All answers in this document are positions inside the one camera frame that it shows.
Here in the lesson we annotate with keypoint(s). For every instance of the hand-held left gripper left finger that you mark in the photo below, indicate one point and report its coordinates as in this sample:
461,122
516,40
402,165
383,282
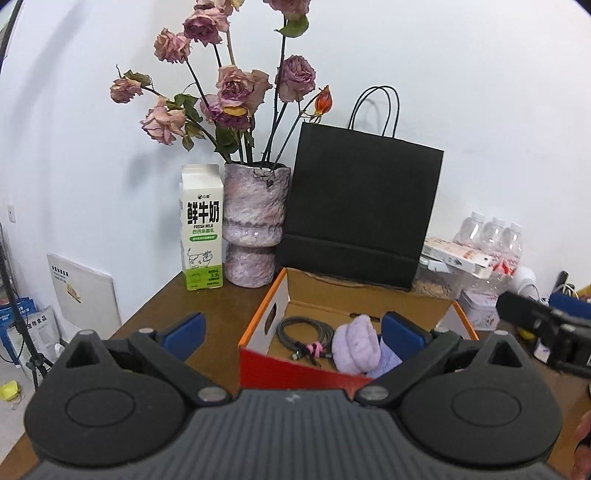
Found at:
184,337

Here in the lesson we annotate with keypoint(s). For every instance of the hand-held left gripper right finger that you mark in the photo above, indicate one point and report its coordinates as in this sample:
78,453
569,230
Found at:
404,337

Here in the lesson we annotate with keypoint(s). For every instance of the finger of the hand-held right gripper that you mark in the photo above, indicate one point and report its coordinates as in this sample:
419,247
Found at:
521,309
575,305

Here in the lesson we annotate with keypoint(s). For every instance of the purple fluffy sock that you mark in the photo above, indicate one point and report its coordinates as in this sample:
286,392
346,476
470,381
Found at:
355,344

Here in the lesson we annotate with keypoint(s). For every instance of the orange cardboard box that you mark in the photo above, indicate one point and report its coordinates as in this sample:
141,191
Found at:
277,369

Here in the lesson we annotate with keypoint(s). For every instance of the person's right hand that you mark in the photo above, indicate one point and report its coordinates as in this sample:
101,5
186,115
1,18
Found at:
584,434

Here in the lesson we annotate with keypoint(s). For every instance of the silver tin box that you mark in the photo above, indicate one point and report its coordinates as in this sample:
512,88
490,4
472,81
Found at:
478,309

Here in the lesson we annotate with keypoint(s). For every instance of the clear plastic container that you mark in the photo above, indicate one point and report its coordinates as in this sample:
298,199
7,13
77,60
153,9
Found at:
436,286

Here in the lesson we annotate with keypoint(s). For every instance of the white flat carton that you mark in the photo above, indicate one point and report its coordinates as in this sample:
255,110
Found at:
455,254

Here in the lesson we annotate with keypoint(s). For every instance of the white green milk carton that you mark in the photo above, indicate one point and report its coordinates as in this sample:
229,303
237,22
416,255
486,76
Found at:
203,230

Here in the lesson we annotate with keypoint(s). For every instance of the white flat panel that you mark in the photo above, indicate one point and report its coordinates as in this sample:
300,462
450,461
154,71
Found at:
83,290

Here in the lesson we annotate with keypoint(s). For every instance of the black paper bag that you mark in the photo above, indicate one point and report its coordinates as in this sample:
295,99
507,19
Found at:
360,207

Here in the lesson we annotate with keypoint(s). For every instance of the white food bag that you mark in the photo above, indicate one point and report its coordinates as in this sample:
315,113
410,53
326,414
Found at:
44,332

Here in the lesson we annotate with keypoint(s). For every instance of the pink mottled vase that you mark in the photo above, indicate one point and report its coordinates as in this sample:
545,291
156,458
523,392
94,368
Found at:
254,207

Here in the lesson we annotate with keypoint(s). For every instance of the black light stand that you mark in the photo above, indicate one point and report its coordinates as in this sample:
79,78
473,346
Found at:
18,323

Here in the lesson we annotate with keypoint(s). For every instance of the blue white package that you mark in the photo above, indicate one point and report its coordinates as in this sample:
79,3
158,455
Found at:
14,314

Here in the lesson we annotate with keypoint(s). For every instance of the small yellow object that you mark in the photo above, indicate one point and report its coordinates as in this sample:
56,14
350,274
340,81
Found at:
9,390

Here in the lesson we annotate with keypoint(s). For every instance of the dried pink rose bouquet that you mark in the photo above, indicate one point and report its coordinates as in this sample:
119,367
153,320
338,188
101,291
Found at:
235,87

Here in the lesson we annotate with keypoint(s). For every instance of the white wall socket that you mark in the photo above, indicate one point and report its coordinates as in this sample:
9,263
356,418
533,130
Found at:
11,213

